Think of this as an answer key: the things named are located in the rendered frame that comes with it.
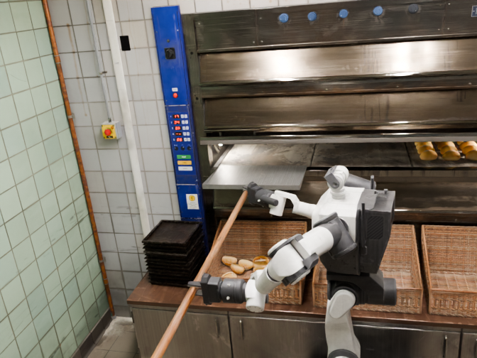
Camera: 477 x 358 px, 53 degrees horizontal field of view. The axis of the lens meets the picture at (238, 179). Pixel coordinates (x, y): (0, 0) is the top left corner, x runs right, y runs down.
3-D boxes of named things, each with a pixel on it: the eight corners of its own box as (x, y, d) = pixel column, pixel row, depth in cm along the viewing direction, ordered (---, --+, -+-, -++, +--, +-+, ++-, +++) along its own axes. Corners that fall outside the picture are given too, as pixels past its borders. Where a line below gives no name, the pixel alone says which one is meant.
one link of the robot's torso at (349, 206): (395, 250, 208) (397, 173, 195) (387, 295, 179) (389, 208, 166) (326, 243, 219) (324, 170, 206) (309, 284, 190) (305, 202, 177)
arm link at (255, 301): (229, 302, 166) (261, 305, 163) (234, 274, 172) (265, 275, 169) (236, 314, 175) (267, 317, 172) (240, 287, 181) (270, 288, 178)
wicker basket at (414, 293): (317, 260, 300) (316, 221, 290) (412, 264, 287) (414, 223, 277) (311, 308, 256) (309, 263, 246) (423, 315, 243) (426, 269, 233)
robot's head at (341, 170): (348, 186, 193) (348, 165, 189) (344, 196, 184) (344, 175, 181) (332, 185, 195) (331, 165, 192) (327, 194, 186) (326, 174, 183)
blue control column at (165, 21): (249, 209, 515) (231, -3, 437) (264, 209, 511) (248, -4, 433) (195, 325, 341) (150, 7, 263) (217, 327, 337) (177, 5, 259)
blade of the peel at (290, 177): (299, 190, 255) (299, 185, 254) (202, 188, 269) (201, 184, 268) (306, 165, 287) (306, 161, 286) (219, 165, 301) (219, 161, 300)
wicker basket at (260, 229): (223, 256, 315) (218, 218, 305) (309, 258, 303) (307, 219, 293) (203, 300, 271) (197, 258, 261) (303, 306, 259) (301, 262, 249)
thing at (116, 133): (108, 136, 303) (105, 121, 299) (123, 136, 300) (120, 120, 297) (102, 139, 296) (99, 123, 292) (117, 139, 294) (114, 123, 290)
